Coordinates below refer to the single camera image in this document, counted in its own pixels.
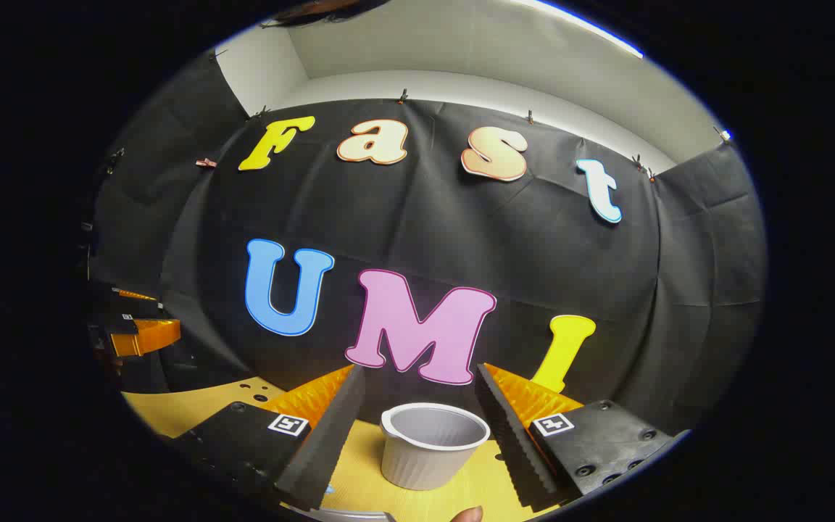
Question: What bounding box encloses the white ribbed garbage bin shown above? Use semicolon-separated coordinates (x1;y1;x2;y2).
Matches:
380;402;491;492

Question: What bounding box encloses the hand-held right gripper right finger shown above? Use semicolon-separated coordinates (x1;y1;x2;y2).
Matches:
475;362;679;513

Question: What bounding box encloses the yellow wooden desktop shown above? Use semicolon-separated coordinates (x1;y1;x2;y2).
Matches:
120;376;563;522

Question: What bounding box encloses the grey dustpan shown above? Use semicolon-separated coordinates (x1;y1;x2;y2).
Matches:
294;505;398;522

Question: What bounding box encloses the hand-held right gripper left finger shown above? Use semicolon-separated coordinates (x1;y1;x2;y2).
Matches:
170;365;367;512

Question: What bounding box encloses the black backdrop cloth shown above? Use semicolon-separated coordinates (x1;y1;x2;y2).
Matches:
88;51;770;436

